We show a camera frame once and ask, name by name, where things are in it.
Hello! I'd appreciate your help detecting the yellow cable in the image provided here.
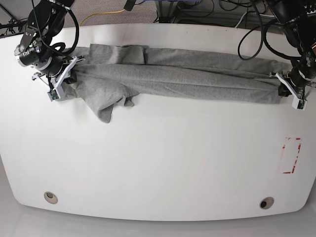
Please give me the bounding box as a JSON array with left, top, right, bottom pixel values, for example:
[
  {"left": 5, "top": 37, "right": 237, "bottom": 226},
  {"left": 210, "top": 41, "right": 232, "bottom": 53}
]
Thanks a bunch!
[{"left": 79, "top": 9, "right": 125, "bottom": 27}]

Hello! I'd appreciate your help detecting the right table grommet hole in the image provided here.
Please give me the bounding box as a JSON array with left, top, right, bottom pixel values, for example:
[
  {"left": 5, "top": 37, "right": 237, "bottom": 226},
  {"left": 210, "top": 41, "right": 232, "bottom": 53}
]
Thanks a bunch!
[{"left": 259, "top": 197, "right": 275, "bottom": 210}]

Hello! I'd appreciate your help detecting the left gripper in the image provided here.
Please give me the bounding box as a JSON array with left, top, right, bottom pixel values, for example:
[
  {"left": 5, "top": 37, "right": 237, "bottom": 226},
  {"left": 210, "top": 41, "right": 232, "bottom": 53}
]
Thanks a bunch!
[{"left": 278, "top": 44, "right": 316, "bottom": 97}]

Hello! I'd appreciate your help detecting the red tape rectangle marking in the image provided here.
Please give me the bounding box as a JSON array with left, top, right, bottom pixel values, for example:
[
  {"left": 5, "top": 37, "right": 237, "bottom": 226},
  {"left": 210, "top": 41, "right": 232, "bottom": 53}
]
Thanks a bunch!
[{"left": 280, "top": 137, "right": 302, "bottom": 174}]

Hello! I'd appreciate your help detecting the table grommet hole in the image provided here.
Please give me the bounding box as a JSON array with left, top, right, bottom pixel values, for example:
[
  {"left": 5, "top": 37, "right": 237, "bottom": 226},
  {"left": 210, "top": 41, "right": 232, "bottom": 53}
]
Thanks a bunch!
[
  {"left": 259, "top": 197, "right": 275, "bottom": 210},
  {"left": 44, "top": 192, "right": 58, "bottom": 204}
]

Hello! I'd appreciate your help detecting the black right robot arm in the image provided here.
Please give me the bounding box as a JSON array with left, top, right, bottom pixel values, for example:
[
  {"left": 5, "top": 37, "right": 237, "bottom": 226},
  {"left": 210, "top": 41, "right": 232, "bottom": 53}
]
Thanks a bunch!
[{"left": 14, "top": 0, "right": 79, "bottom": 88}]

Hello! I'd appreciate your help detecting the grey T-shirt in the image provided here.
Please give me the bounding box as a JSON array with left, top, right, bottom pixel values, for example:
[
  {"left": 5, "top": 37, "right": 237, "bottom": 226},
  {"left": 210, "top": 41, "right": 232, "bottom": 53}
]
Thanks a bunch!
[{"left": 62, "top": 44, "right": 291, "bottom": 123}]

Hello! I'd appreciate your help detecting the left table grommet hole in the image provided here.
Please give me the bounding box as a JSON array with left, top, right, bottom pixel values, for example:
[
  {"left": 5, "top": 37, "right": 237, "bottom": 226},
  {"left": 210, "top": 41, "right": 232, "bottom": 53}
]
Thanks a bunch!
[{"left": 44, "top": 192, "right": 58, "bottom": 204}]

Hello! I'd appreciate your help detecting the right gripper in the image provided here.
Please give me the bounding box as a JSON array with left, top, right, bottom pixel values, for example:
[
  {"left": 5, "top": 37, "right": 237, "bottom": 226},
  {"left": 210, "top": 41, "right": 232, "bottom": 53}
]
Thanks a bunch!
[{"left": 14, "top": 27, "right": 77, "bottom": 84}]

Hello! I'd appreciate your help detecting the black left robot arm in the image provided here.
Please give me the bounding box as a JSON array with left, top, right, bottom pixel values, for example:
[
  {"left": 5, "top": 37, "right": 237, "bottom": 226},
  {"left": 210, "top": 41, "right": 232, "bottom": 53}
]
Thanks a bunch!
[{"left": 263, "top": 0, "right": 316, "bottom": 97}]

